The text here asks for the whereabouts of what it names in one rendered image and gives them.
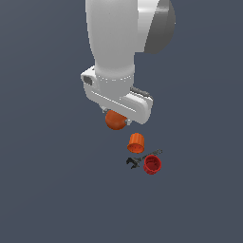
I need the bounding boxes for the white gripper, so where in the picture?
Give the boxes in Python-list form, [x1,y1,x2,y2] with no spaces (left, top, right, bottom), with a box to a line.
[80,65,155,125]

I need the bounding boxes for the dark grey wrench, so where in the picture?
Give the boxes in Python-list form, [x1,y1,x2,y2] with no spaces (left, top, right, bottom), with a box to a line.
[125,148,164,170]

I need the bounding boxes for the orange ribbed cup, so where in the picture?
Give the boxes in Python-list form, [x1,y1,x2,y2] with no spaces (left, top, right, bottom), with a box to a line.
[126,132,145,155]

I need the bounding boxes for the red ribbed cup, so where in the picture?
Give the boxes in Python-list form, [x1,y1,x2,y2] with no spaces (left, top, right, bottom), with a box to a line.
[142,154,162,176]

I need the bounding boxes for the orange ball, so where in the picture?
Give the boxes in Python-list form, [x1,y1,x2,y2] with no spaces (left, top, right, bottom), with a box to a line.
[104,109,128,131]

